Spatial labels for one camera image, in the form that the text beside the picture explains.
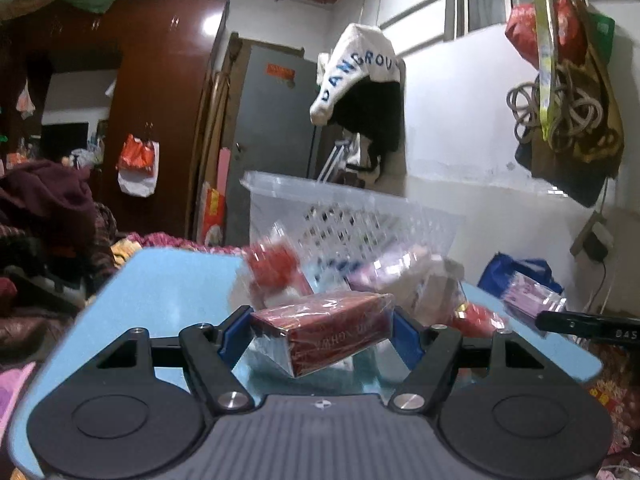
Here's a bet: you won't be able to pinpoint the dark red box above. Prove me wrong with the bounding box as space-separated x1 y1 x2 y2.
250 292 395 378

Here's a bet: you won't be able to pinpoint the blue fabric bag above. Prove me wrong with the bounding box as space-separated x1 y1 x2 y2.
477 252 564 307

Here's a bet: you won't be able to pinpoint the maroon clothes pile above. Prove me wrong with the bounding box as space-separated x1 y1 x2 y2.
1 159 117 296

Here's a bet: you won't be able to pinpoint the brown hanging bag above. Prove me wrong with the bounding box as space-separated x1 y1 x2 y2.
506 10 624 208

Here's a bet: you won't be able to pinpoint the red and white packet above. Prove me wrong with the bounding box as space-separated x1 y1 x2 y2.
243 231 312 310

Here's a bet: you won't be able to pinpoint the red white plastic bag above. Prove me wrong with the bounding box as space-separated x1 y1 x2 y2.
116 134 160 198

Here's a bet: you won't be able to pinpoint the clear plastic laundry basket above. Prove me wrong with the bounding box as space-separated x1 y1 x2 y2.
240 171 463 268

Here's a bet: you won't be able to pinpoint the red hanging plastic bag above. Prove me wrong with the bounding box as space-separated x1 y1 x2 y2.
504 0 586 68

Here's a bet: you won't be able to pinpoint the grey metal door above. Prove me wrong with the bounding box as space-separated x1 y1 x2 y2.
224 40 317 247

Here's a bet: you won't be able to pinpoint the dark red wooden wardrobe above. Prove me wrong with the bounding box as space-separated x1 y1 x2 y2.
1 0 229 237

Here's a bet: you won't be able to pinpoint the white hoodie blue letters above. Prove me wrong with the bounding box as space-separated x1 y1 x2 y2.
309 23 404 172

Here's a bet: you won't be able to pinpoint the wall power adapter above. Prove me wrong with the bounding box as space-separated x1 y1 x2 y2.
570 211 614 263

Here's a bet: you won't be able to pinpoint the coiled grey rope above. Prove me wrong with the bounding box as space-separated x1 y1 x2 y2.
505 71 604 151

